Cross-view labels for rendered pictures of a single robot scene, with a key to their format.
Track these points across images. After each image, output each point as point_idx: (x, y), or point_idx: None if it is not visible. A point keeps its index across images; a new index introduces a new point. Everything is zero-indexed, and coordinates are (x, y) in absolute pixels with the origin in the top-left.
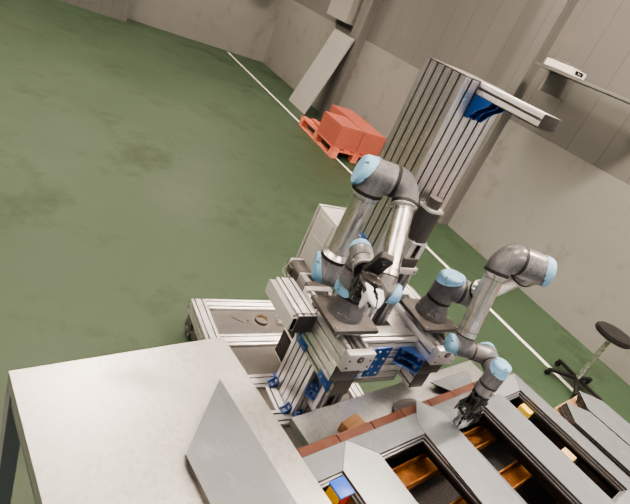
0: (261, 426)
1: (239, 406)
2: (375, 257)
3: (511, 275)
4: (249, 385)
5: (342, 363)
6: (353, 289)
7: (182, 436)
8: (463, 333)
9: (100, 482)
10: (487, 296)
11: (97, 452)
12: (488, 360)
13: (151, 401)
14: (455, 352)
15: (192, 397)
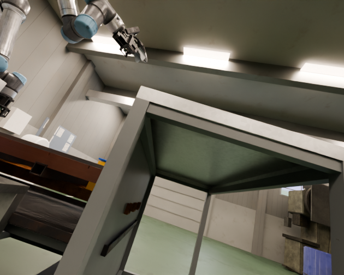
0: (160, 136)
1: (166, 131)
2: (135, 28)
3: (2, 11)
4: (150, 120)
5: None
6: (134, 46)
7: (206, 148)
8: (8, 55)
9: (247, 165)
10: (18, 29)
11: (253, 160)
12: (10, 73)
13: (224, 141)
14: (4, 70)
15: (195, 133)
